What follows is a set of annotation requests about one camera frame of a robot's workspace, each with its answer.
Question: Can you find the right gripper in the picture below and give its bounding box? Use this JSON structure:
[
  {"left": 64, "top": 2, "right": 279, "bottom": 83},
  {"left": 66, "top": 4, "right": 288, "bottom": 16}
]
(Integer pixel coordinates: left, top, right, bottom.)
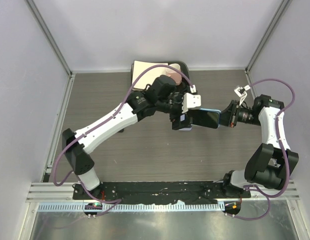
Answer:
[{"left": 210, "top": 99, "right": 262, "bottom": 128}]

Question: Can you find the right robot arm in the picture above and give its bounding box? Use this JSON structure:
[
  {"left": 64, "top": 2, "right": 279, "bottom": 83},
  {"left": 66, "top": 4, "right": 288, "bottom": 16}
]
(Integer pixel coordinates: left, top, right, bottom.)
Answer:
[{"left": 219, "top": 94, "right": 299, "bottom": 198}]

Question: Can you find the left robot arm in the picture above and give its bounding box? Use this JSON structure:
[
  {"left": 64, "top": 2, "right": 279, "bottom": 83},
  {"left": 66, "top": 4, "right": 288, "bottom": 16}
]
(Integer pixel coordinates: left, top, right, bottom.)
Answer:
[{"left": 62, "top": 75, "right": 198, "bottom": 200}]

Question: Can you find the pink mug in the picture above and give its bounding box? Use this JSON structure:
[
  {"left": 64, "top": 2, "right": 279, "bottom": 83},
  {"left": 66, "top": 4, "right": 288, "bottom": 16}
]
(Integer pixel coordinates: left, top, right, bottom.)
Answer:
[{"left": 165, "top": 63, "right": 183, "bottom": 86}]

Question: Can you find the cream notebook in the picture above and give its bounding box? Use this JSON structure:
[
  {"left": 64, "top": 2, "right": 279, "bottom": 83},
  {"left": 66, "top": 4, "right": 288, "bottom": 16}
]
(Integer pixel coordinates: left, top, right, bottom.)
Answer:
[{"left": 131, "top": 60, "right": 170, "bottom": 91}]

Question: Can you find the dark green tray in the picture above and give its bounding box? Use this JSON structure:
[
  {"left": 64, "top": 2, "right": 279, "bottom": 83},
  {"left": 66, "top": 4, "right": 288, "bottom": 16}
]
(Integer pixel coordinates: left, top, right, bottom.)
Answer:
[{"left": 131, "top": 60, "right": 189, "bottom": 90}]

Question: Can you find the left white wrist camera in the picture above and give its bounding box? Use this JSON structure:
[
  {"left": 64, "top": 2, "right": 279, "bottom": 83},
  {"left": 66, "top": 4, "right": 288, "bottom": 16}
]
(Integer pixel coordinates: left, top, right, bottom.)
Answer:
[{"left": 182, "top": 93, "right": 202, "bottom": 114}]

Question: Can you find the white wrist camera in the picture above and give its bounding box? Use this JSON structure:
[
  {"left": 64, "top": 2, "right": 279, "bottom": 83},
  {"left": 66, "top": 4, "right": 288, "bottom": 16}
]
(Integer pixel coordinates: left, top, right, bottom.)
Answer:
[
  {"left": 234, "top": 85, "right": 251, "bottom": 106},
  {"left": 182, "top": 93, "right": 202, "bottom": 114}
]

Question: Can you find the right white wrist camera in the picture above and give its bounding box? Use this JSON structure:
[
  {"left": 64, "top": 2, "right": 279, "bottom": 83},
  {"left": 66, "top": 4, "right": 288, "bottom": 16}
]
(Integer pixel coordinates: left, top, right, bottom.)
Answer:
[{"left": 234, "top": 85, "right": 251, "bottom": 106}]

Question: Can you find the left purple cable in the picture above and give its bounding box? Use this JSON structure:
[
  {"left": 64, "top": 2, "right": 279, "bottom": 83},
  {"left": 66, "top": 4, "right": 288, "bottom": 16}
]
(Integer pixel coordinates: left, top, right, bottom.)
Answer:
[{"left": 52, "top": 64, "right": 198, "bottom": 217}]

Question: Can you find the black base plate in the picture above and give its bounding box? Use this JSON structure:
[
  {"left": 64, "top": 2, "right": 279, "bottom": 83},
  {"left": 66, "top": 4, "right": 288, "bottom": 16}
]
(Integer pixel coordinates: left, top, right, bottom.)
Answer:
[{"left": 72, "top": 180, "right": 252, "bottom": 204}]

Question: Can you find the slotted cable duct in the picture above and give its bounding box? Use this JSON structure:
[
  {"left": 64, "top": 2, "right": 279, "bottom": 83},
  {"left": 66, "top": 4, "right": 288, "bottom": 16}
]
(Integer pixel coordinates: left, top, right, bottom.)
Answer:
[{"left": 37, "top": 201, "right": 225, "bottom": 212}]

